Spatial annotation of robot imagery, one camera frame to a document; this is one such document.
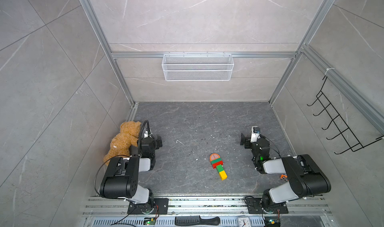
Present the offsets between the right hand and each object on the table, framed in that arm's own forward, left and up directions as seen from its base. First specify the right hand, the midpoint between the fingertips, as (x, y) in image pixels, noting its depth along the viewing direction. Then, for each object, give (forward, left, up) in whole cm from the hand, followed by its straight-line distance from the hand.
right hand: (251, 133), depth 92 cm
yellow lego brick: (-23, +20, -6) cm, 32 cm away
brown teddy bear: (-2, +77, +2) cm, 77 cm away
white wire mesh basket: (+40, +33, +22) cm, 56 cm away
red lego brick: (-18, +25, -5) cm, 31 cm away
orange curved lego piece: (-13, +24, -5) cm, 28 cm away
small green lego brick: (-20, +22, -6) cm, 30 cm away
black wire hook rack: (-16, -28, +25) cm, 41 cm away
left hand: (+1, +64, -1) cm, 64 cm away
